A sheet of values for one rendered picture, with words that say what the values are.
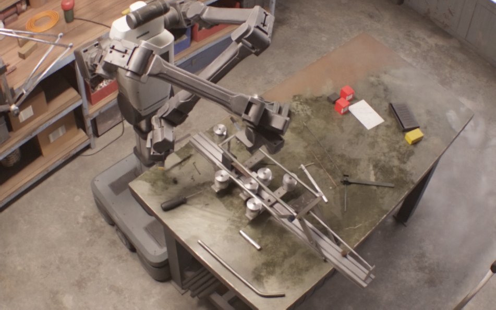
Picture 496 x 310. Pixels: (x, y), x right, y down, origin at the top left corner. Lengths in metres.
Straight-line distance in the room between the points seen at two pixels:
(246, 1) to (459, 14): 1.97
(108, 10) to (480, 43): 3.14
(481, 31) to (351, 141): 2.63
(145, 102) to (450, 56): 2.98
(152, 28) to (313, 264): 1.06
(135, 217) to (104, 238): 0.34
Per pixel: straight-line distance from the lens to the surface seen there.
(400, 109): 2.50
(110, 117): 3.46
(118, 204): 2.85
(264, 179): 2.04
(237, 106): 1.61
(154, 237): 2.72
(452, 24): 4.82
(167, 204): 2.03
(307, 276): 1.94
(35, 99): 2.99
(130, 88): 2.14
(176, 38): 3.57
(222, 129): 2.23
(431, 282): 3.10
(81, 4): 3.25
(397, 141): 2.40
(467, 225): 3.42
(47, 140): 3.25
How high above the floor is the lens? 2.58
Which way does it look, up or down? 50 degrees down
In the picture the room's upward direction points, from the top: 6 degrees clockwise
